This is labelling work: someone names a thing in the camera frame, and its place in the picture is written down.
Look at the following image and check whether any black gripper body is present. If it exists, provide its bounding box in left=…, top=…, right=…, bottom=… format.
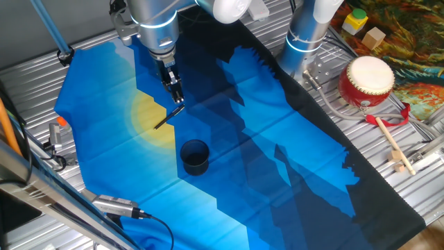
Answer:
left=148, top=47, right=182, bottom=86

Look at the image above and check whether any black pen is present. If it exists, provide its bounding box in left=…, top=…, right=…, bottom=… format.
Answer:
left=153, top=103, right=186, bottom=131

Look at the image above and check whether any dark mesh pen holder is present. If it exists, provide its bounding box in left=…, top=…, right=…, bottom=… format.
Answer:
left=179, top=139, right=211, bottom=176

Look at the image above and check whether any blue mountain print cloth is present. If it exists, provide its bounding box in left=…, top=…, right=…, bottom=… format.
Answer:
left=53, top=17, right=427, bottom=250

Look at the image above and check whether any black pole clamp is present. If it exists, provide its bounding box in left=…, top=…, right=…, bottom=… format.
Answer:
left=56, top=44, right=76, bottom=67

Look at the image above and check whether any orange capped marker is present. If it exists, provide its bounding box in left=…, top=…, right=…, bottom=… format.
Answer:
left=56, top=116, right=72, bottom=135

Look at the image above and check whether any blue pole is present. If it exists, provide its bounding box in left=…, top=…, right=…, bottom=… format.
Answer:
left=29, top=0, right=72, bottom=56

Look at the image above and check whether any orange pole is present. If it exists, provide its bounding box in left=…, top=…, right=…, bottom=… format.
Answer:
left=0, top=97, right=22, bottom=157

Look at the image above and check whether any yellow box with green button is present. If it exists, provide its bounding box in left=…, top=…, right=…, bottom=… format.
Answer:
left=341, top=8, right=369, bottom=36

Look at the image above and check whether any red drum with white skin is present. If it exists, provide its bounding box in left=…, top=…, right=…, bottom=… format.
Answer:
left=337, top=56, right=396, bottom=108

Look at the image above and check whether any wooden cube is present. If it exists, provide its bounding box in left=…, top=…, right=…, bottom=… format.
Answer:
left=361, top=26, right=386, bottom=51

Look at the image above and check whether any wooden drumstick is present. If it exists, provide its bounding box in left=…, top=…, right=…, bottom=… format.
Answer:
left=375, top=117, right=417, bottom=176

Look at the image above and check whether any colourful painting cloth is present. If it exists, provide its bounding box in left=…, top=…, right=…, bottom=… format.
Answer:
left=329, top=0, right=444, bottom=122

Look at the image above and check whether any silver camera with black plug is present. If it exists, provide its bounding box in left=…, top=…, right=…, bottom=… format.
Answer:
left=90, top=194, right=142, bottom=219

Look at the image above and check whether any black camera cable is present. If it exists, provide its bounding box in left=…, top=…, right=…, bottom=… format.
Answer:
left=138, top=211, right=175, bottom=250

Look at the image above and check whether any black stand cable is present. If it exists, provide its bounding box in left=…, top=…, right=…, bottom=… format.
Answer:
left=41, top=140, right=69, bottom=173

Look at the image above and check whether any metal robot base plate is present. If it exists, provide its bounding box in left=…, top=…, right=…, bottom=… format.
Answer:
left=291, top=53, right=334, bottom=90

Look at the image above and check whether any metal frame beam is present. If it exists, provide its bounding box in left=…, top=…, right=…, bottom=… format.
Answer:
left=0, top=138, right=143, bottom=250

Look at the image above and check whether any red drum strap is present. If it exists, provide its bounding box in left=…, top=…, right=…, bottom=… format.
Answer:
left=365, top=102, right=411, bottom=128

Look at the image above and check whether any aluminium rail bracket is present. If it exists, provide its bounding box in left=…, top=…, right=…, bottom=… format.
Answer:
left=407, top=131, right=444, bottom=167

